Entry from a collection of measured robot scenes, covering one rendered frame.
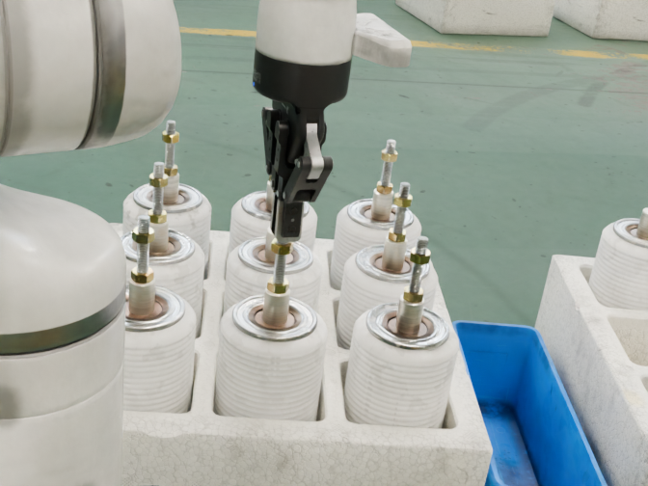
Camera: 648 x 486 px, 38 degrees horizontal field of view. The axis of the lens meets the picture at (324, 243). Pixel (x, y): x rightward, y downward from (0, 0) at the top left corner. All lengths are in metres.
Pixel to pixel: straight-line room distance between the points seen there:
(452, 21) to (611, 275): 2.01
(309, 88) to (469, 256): 0.91
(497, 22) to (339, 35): 2.44
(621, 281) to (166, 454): 0.56
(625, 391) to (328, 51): 0.47
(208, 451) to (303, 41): 0.35
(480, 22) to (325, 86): 2.41
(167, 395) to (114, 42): 0.54
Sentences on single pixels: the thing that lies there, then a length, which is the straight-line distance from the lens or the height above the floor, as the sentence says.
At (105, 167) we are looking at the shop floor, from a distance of 1.77.
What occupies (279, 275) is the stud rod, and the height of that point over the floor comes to 0.30.
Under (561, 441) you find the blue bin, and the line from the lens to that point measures 1.04.
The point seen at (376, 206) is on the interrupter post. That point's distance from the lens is 1.04.
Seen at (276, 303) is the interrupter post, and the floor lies 0.27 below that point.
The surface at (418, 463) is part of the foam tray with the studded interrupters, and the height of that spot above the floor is 0.16.
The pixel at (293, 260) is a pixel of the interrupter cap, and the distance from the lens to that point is 0.93.
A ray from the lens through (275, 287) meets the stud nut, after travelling 0.81.
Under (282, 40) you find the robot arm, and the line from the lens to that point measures 0.70.
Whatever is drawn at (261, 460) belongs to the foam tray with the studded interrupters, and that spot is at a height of 0.15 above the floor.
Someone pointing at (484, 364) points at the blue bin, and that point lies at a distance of 1.17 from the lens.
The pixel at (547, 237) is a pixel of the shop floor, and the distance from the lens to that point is 1.70.
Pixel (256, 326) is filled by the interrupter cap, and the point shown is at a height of 0.25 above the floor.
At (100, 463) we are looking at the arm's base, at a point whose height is 0.40.
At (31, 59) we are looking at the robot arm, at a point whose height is 0.59.
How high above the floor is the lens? 0.68
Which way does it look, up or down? 26 degrees down
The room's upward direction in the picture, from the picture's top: 7 degrees clockwise
